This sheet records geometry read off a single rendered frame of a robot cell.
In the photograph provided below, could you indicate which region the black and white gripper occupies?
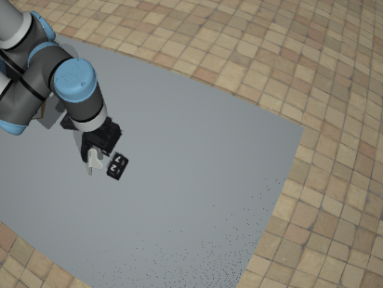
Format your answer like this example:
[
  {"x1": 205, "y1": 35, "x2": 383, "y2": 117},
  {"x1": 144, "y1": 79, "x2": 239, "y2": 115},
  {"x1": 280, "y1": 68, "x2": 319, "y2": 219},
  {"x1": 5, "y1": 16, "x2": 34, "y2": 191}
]
[{"x1": 81, "y1": 116, "x2": 124, "y2": 176}]

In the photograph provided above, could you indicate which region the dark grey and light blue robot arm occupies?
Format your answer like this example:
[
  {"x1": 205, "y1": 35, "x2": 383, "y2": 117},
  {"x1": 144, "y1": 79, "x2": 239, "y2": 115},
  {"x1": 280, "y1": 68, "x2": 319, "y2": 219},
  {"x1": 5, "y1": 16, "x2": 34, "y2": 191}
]
[{"x1": 0, "y1": 0, "x2": 107, "y2": 136}]

